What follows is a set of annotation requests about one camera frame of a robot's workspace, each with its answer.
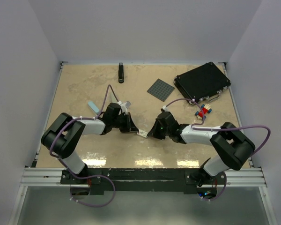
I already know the aluminium front rail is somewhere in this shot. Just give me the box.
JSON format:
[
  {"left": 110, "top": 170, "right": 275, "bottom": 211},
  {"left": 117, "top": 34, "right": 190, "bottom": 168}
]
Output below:
[{"left": 20, "top": 168, "right": 266, "bottom": 187}]

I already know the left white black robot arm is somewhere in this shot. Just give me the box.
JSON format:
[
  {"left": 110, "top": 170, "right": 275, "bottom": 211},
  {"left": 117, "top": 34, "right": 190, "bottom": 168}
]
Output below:
[{"left": 41, "top": 103, "right": 139, "bottom": 184}]

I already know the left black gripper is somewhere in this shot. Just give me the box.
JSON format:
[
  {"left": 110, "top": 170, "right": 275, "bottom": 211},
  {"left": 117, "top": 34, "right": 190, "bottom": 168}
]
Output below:
[{"left": 112, "top": 112, "right": 139, "bottom": 133}]

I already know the grey lego baseplate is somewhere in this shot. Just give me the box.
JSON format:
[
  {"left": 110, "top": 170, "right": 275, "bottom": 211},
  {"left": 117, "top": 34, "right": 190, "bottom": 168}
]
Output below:
[{"left": 147, "top": 79, "right": 175, "bottom": 102}]

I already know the red blue lego car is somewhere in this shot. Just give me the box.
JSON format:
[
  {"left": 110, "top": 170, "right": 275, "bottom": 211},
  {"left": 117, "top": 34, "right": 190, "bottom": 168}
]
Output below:
[{"left": 195, "top": 104, "right": 212, "bottom": 120}]

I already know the light blue stapler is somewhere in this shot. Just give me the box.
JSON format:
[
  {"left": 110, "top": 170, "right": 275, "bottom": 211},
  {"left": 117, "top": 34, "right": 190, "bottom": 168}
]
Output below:
[{"left": 88, "top": 101, "right": 100, "bottom": 115}]

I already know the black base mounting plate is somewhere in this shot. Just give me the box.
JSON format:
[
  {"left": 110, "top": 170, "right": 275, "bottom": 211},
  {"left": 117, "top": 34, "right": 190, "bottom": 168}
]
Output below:
[{"left": 60, "top": 168, "right": 227, "bottom": 197}]

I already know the black carrying case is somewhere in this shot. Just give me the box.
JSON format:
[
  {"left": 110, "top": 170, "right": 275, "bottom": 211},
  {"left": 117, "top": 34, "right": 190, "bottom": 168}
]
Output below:
[{"left": 174, "top": 62, "right": 231, "bottom": 105}]

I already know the beige green stapler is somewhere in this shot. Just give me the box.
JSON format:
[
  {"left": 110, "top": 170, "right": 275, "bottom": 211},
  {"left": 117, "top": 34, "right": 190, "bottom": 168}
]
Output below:
[{"left": 110, "top": 92, "right": 118, "bottom": 103}]

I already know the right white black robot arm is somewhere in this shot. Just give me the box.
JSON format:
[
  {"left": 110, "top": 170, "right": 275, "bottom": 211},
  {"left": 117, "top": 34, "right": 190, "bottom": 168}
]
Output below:
[{"left": 148, "top": 112, "right": 255, "bottom": 184}]

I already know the black stapler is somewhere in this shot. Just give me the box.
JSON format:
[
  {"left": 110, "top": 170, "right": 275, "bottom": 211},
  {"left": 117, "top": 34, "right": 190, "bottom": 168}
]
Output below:
[{"left": 118, "top": 62, "right": 125, "bottom": 83}]

